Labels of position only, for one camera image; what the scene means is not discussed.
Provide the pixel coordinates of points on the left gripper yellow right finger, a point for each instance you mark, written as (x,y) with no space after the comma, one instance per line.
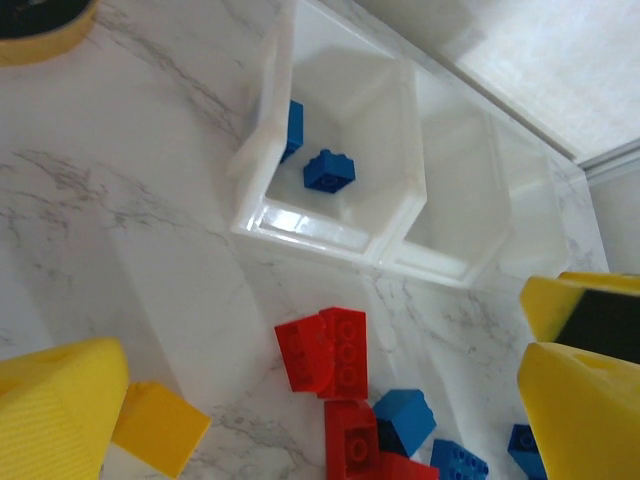
(590,420)

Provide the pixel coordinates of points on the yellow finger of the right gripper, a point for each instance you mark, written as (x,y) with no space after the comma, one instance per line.
(595,320)

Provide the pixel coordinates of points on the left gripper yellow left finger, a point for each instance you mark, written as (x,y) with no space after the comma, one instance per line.
(55,415)

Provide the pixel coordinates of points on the blue lego brick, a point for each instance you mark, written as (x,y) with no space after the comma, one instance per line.
(327,172)
(407,417)
(525,447)
(294,130)
(457,462)

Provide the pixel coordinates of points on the yellow lego brick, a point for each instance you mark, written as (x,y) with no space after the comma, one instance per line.
(160,427)

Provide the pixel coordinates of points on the red lego brick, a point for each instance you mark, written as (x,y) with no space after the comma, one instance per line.
(300,355)
(347,355)
(407,470)
(352,442)

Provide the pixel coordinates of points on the white translucent plastic bin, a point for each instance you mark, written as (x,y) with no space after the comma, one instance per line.
(280,225)
(450,200)
(530,200)

